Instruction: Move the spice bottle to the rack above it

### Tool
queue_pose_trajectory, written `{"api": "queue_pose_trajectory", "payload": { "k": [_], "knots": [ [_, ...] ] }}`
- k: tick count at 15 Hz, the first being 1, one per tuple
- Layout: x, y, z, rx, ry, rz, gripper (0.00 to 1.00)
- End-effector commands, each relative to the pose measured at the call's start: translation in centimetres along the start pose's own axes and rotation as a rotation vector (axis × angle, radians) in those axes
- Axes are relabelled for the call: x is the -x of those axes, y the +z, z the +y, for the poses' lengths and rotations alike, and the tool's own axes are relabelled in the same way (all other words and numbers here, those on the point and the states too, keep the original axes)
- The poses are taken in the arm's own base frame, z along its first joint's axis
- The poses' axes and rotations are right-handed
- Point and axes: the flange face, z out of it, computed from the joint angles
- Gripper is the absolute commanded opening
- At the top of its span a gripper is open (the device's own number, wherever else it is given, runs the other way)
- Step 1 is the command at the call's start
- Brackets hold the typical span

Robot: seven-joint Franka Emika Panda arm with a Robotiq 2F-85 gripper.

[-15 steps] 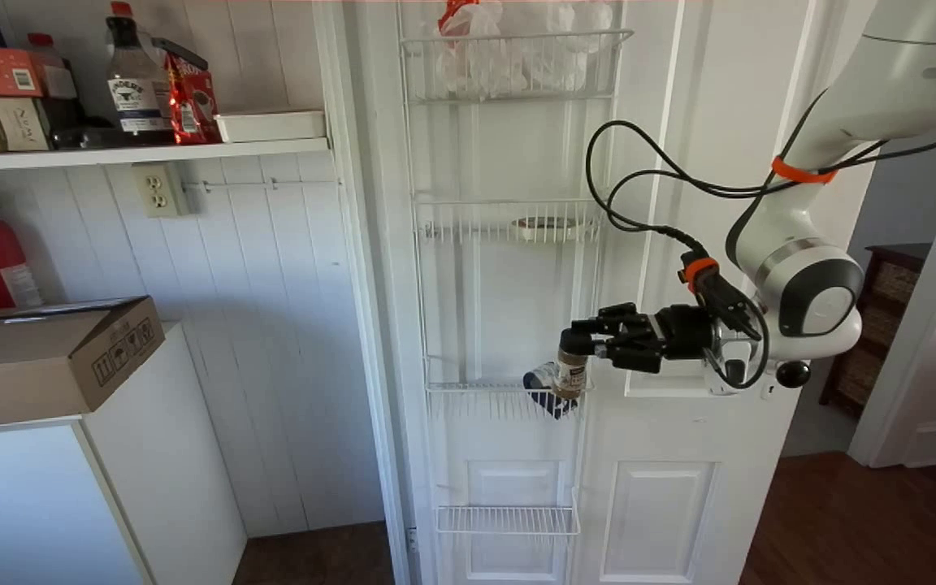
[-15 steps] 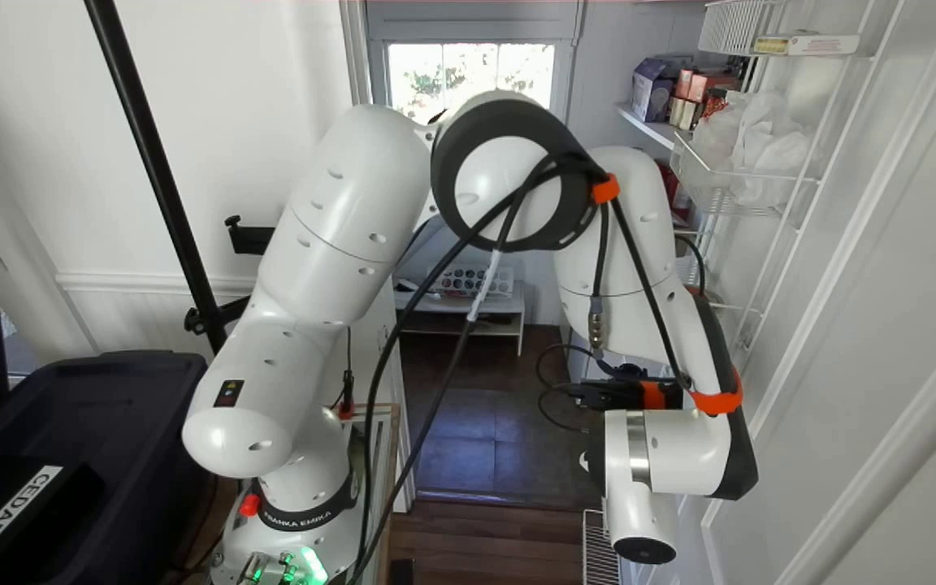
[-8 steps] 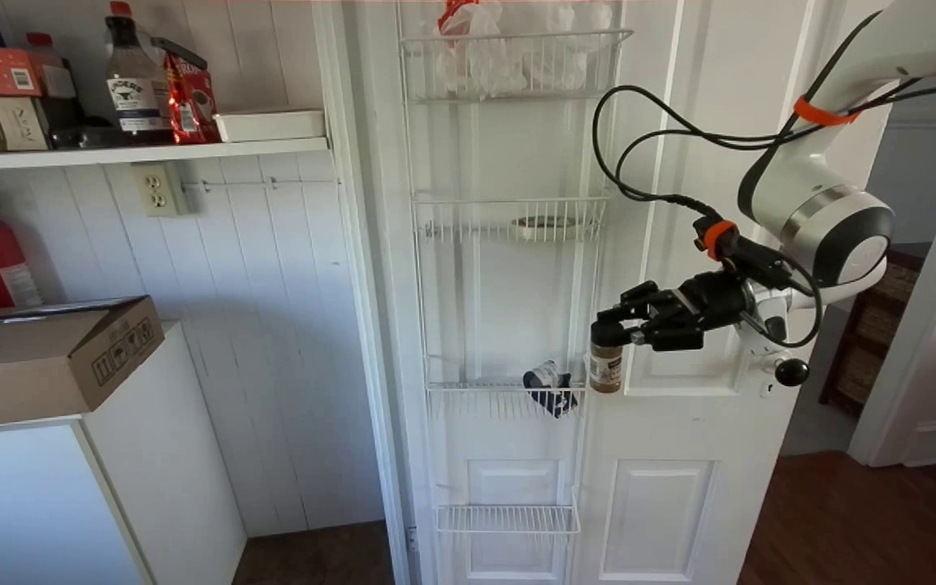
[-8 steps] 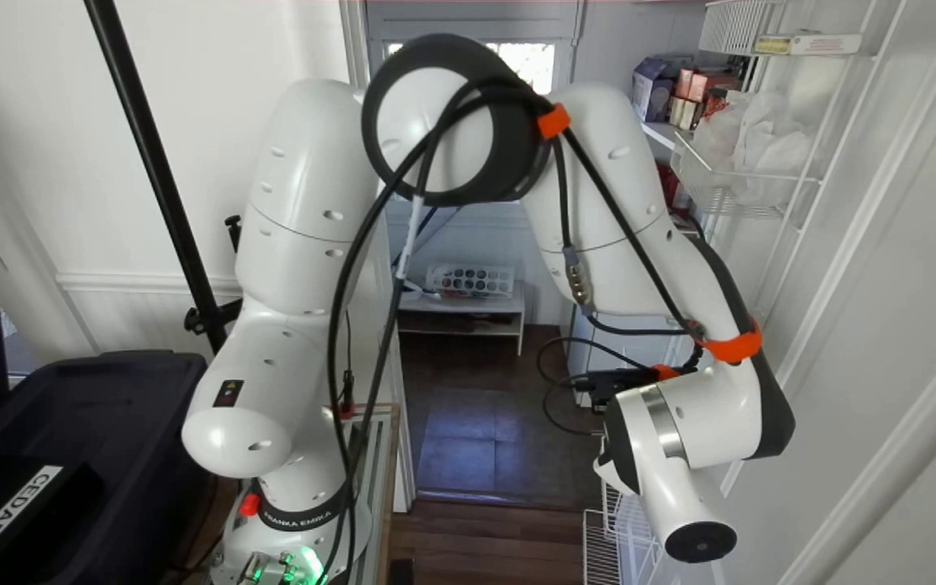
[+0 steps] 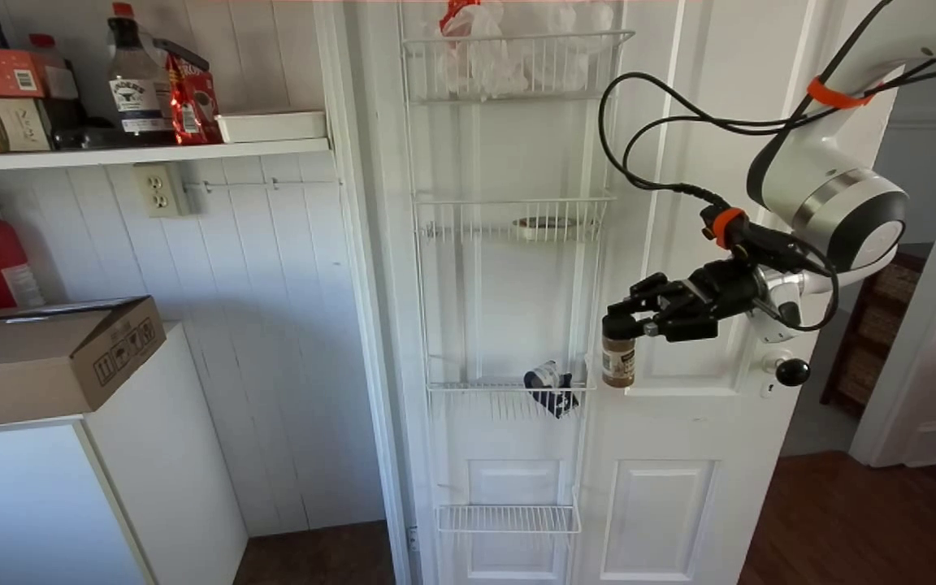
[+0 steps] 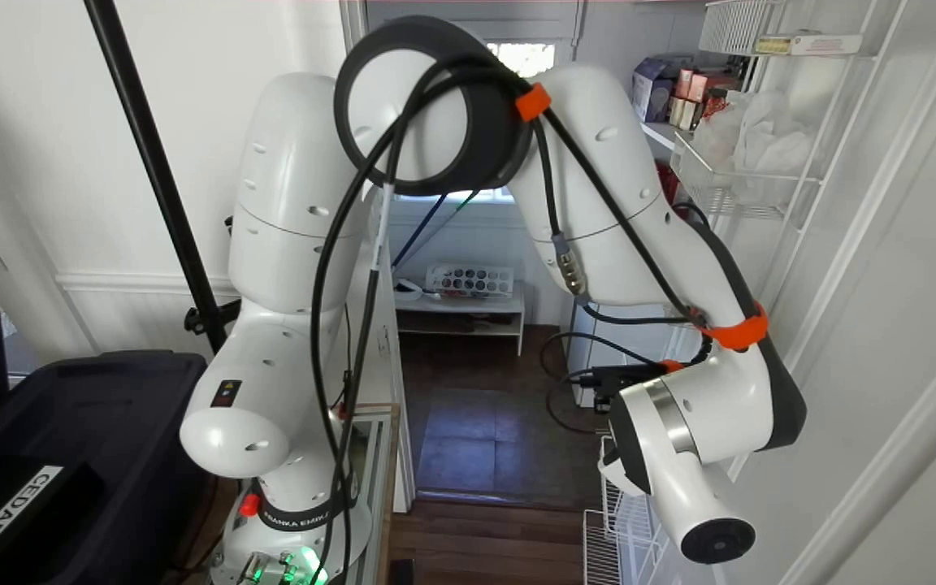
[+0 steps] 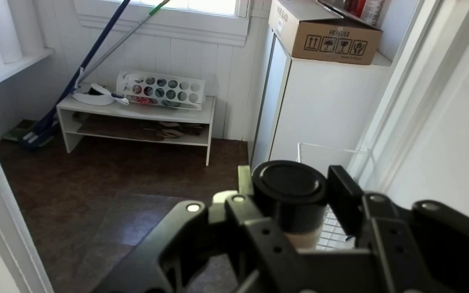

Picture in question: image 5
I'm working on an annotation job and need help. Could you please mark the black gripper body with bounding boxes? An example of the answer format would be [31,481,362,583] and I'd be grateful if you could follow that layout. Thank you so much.
[647,267,768,346]

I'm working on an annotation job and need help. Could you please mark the black capped spice bottle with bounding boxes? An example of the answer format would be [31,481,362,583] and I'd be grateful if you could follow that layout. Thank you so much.
[598,333,640,392]

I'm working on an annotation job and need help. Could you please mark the dark bottle with red label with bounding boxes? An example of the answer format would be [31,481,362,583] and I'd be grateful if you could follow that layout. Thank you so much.
[103,0,174,143]

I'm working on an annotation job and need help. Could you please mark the black and white pouch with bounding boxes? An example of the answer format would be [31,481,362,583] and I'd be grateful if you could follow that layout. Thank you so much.
[517,358,587,424]

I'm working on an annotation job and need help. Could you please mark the black door knob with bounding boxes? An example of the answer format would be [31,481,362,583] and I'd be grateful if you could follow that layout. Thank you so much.
[775,355,815,392]

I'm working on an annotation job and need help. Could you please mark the white panel door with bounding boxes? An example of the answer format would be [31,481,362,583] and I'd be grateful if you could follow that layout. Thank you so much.
[340,0,893,585]

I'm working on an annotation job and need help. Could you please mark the brown wooden cabinet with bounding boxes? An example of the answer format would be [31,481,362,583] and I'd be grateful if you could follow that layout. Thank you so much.
[822,254,926,415]

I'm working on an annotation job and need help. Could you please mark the white plastic bags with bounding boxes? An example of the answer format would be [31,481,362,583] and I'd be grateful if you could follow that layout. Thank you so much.
[423,0,624,100]

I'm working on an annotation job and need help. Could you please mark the flat white box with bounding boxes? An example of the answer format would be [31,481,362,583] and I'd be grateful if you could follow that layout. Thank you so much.
[215,108,328,146]

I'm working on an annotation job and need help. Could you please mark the red snack bag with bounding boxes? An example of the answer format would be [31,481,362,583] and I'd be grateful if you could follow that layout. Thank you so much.
[152,39,223,149]

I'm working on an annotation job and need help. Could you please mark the white cabinet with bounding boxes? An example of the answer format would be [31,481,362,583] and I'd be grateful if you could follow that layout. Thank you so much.
[0,322,251,585]

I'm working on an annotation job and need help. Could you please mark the brown cardboard box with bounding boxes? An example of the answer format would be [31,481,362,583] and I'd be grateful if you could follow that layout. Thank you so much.
[0,292,170,436]

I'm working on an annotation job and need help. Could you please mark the red and beige carton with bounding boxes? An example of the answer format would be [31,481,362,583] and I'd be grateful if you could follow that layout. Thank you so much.
[0,44,54,155]

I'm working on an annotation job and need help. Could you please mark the orange cable clip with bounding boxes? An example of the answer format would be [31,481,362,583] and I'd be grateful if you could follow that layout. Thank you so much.
[805,75,870,115]
[704,204,752,250]

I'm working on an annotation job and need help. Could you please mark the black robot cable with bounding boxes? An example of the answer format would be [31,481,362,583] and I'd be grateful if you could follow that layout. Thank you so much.
[596,0,936,333]

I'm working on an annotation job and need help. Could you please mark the white wire rack basket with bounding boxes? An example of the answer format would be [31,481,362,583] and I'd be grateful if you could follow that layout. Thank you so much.
[414,192,613,246]
[423,358,590,429]
[431,500,585,543]
[401,28,637,108]

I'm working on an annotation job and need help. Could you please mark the white wall outlet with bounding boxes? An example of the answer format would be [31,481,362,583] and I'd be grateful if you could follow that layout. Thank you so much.
[133,162,192,221]

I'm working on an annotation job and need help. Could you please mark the white wall shelf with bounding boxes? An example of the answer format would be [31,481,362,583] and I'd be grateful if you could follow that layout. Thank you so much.
[0,133,337,180]

